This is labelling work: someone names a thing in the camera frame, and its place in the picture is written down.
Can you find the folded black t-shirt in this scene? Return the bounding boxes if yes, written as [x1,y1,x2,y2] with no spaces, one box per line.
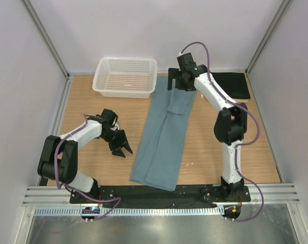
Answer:
[212,72,251,100]

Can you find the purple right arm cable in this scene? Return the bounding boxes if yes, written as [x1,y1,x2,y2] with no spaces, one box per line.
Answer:
[180,42,265,224]

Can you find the teal blue t-shirt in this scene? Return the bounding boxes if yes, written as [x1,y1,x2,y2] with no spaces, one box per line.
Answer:
[130,76,196,191]

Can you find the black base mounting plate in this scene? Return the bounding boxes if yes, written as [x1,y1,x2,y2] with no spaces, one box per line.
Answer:
[69,185,251,207]

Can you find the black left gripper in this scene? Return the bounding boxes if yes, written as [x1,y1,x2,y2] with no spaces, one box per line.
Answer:
[100,129,132,158]

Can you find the white perforated plastic basket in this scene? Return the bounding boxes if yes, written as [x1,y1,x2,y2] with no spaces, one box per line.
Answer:
[92,57,158,99]

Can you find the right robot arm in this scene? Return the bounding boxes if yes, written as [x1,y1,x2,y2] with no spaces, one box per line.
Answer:
[168,53,247,201]

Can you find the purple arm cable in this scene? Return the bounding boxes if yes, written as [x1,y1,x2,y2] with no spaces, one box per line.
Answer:
[53,113,121,222]
[180,42,265,224]

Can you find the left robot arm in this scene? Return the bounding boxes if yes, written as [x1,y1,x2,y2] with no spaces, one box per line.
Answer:
[37,109,133,203]

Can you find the aluminium front frame rail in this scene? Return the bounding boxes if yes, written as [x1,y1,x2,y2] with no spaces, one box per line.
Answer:
[22,183,300,206]

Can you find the slotted grey cable duct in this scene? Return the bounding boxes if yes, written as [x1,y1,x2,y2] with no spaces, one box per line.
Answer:
[34,205,224,217]

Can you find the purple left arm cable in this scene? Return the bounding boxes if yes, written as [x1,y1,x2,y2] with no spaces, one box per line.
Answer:
[53,113,121,222]

